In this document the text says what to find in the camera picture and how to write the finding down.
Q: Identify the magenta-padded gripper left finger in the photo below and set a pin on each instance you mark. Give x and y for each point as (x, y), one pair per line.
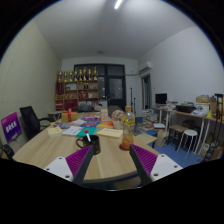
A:
(60, 168)

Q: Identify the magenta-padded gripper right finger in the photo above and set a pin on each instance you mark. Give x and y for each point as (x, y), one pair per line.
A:
(165, 166)

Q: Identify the yellow-labelled orange drink bottle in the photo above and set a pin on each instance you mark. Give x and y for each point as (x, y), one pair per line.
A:
(128, 128)

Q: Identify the beige notebook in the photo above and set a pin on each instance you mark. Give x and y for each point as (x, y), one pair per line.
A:
(54, 130)

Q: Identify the white book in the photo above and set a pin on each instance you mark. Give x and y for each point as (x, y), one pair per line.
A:
(71, 130)

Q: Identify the brown wooden stool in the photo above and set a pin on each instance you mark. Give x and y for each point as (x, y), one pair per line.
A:
(177, 128)

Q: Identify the white round stool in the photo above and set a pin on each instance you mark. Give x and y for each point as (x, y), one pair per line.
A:
(190, 133)

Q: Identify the black mug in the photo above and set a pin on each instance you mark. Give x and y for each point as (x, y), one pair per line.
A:
(95, 145)

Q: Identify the teal book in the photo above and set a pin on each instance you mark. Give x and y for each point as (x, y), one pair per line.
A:
(85, 132)

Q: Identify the stack of books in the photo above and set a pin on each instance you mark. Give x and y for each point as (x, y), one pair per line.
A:
(149, 120)

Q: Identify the yellow gift box red ribbon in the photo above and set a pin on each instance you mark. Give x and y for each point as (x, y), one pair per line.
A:
(69, 116)

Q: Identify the small round table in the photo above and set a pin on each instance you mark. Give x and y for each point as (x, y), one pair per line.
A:
(55, 114)

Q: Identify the black office chair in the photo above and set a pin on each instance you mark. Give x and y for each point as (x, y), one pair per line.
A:
(29, 121)

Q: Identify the white-legged side desk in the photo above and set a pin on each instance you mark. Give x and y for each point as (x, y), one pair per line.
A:
(190, 115)

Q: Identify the yellow paper pad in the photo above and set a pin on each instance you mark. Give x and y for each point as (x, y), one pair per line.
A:
(109, 133)

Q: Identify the black case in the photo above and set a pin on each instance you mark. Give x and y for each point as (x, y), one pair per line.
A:
(185, 108)

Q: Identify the orange book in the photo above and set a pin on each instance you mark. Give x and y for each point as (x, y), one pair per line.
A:
(105, 124)

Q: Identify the purple sign board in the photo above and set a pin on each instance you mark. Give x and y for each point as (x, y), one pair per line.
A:
(11, 127)

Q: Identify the black computer monitor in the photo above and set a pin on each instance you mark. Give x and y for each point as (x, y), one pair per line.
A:
(161, 98)

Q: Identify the pink flower bouquet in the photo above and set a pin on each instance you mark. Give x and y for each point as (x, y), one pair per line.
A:
(117, 116)

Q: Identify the wooden shelf unit with trophies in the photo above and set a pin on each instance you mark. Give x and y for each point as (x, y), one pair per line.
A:
(76, 93)

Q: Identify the cardboard box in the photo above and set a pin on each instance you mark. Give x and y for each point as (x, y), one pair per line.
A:
(202, 99)

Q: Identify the dark glass door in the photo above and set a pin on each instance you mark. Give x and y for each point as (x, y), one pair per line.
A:
(115, 86)

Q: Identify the white wall air conditioner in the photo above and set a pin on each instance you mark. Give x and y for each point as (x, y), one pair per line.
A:
(145, 67)

